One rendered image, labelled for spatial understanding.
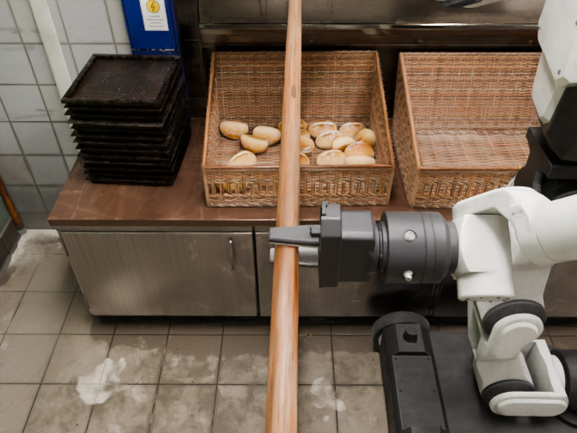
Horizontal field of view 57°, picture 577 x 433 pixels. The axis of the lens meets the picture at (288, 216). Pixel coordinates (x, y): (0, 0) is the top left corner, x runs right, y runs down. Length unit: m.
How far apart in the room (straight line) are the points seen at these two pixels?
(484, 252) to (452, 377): 1.16
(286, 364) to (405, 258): 0.19
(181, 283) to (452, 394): 0.92
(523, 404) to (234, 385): 0.90
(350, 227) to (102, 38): 1.47
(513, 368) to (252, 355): 0.88
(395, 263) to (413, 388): 1.12
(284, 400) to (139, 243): 1.24
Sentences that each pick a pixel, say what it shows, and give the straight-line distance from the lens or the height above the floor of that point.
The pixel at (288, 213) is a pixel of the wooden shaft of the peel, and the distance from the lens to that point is 0.68.
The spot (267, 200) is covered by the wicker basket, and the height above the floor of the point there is 0.61.
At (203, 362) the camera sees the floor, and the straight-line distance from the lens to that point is 1.98.
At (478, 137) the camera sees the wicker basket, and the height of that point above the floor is 0.59.
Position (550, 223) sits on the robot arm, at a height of 1.29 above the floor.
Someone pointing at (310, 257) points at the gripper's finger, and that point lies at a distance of 0.67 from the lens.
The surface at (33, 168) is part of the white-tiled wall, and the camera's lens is 2.38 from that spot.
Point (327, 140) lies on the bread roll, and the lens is 1.81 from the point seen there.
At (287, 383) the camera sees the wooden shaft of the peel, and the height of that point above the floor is 1.19.
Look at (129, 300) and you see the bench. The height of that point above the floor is 0.19.
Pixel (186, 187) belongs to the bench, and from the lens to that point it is 1.71.
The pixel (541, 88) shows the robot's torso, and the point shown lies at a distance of 1.05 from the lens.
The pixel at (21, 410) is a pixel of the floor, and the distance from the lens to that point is 2.06.
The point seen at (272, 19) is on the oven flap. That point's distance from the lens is 1.82.
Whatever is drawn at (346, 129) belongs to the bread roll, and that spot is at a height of 0.63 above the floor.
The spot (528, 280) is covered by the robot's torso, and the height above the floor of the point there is 0.76.
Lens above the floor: 1.66
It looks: 43 degrees down
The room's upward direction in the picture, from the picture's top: straight up
